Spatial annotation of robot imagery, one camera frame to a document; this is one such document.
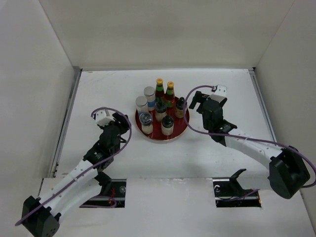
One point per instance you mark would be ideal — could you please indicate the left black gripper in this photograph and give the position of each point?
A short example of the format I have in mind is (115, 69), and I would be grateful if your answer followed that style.
(122, 121)

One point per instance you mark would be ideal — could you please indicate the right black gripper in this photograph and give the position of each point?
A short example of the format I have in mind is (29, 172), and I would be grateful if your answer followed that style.
(199, 97)

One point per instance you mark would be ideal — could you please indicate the brown spice jar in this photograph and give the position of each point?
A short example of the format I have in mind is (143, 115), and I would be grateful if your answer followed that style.
(180, 108)

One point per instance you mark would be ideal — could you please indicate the grinder jar chrome top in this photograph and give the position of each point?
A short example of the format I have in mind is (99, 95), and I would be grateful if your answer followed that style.
(146, 121)

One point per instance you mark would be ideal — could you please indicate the silver-lid salt jar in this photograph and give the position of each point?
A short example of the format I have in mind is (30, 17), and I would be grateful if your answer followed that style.
(141, 105)
(150, 94)

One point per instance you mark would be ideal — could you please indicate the green-label sauce bottle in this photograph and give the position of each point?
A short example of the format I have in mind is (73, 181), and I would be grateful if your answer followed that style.
(170, 95)
(159, 91)

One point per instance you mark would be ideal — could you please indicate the white bottle black cap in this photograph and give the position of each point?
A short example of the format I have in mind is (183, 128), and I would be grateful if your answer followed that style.
(167, 125)

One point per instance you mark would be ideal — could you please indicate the clear grinder jar black top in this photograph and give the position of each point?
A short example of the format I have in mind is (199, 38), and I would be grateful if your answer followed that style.
(160, 111)

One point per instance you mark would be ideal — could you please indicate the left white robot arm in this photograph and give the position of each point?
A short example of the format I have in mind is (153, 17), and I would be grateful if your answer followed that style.
(42, 215)

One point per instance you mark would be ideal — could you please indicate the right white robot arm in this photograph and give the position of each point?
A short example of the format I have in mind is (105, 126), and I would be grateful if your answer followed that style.
(287, 173)

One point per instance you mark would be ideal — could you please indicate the round red tray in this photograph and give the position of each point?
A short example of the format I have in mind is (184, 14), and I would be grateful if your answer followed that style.
(179, 125)

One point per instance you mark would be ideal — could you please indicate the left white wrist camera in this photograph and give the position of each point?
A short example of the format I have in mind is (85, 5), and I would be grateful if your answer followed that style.
(103, 117)

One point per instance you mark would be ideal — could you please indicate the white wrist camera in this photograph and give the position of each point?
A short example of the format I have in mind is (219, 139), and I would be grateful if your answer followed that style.
(103, 117)
(219, 91)

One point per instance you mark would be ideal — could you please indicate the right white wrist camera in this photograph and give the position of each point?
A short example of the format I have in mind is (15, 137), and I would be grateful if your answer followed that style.
(219, 91)

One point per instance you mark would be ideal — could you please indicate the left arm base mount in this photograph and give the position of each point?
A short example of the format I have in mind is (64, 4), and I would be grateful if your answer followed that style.
(112, 193)

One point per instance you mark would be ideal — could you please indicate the right aluminium frame rail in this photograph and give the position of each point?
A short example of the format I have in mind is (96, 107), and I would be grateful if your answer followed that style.
(255, 83)

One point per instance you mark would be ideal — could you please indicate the aluminium frame rail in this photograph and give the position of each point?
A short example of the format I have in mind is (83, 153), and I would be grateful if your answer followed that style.
(255, 83)
(61, 139)

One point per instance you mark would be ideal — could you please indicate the left aluminium frame rail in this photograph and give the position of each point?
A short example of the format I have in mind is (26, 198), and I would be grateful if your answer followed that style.
(61, 139)

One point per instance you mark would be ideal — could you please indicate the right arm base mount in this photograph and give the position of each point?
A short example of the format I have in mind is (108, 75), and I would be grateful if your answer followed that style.
(229, 193)

